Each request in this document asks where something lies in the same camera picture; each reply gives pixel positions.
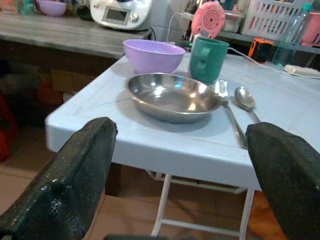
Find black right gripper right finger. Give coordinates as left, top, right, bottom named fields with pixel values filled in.
left=245, top=121, right=320, bottom=240

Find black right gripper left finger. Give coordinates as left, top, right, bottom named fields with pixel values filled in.
left=0, top=116, right=119, bottom=240

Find stainless steel fork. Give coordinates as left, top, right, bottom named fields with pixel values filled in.
left=214, top=79, right=249, bottom=150

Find stainless steel spoon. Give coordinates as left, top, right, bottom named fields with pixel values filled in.
left=234, top=86, right=261, bottom=124

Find light blue folding table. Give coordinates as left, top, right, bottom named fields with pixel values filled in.
left=45, top=42, right=320, bottom=237

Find white cloth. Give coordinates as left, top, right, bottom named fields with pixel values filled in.
left=283, top=64, right=320, bottom=79

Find orange and black device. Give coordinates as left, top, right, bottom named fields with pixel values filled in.
left=247, top=37, right=275, bottom=64

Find stainless steel plate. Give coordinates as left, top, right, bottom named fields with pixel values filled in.
left=125, top=72, right=222, bottom=124

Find clear plastic water bottle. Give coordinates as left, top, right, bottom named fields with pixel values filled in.
left=271, top=3, right=314, bottom=68

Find green plastic mug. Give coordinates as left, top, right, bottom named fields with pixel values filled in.
left=189, top=37, right=230, bottom=85

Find grey wooden counter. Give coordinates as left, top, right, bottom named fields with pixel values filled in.
left=0, top=12, right=154, bottom=60

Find pink plastic container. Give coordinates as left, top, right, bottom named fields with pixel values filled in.
left=300, top=11, right=320, bottom=47

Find purple plastic bowl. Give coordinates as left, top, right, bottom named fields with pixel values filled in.
left=122, top=39, right=187, bottom=75

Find white plastic basket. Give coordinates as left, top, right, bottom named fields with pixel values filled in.
left=240, top=0, right=311, bottom=41

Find small purple bowl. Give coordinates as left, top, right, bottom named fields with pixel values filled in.
left=36, top=0, right=67, bottom=17

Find white kitchen appliance with display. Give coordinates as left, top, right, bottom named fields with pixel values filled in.
left=89, top=0, right=154, bottom=32

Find pink round device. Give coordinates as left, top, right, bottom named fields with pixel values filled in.
left=191, top=0, right=227, bottom=39

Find white cable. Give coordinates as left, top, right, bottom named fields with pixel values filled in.
left=166, top=12, right=320, bottom=80

